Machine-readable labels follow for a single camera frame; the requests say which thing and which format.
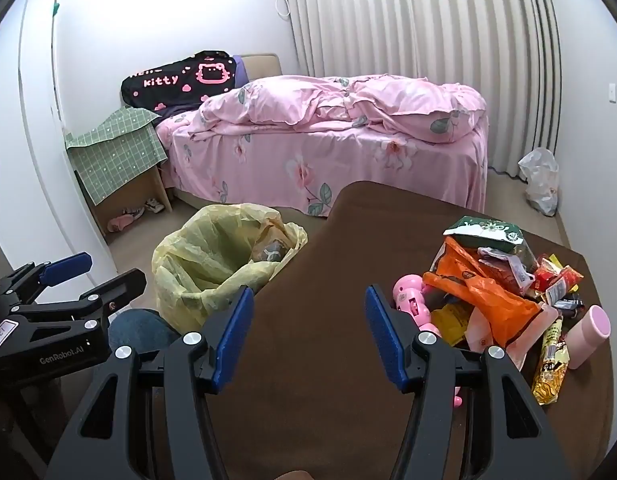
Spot green snack packet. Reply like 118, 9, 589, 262
443, 215, 539, 281

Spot pink floral duvet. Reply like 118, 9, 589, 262
201, 75, 488, 145

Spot long yellow noodle snack packet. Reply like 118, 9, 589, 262
531, 316, 572, 406

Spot person's jeans-clad leg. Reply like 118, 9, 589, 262
108, 308, 182, 356

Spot pink toy caterpillar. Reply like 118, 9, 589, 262
393, 274, 464, 408

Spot crumpled brown wrapper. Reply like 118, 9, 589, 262
251, 225, 299, 263

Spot black pink printed blanket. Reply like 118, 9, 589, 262
121, 51, 238, 111

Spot white plastic bag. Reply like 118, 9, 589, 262
519, 147, 560, 217

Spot white striped curtain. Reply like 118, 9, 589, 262
283, 0, 562, 178

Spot pink cup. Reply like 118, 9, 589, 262
569, 305, 612, 370

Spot red candy wrappers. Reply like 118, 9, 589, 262
535, 255, 584, 295

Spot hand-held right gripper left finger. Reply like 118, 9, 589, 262
38, 286, 254, 480

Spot small white wrapper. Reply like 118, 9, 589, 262
543, 280, 572, 306

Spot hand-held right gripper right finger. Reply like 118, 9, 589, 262
365, 284, 575, 480

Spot pink floral bed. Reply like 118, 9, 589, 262
156, 75, 489, 216

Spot green checked cloth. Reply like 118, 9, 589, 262
65, 107, 168, 208

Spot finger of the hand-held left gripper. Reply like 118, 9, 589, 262
0, 252, 93, 307
11, 268, 148, 333

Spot beige headboard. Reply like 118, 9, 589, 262
238, 53, 282, 81

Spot orange plastic bag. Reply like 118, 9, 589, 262
423, 237, 544, 348

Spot wooden nightstand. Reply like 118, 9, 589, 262
91, 162, 172, 235

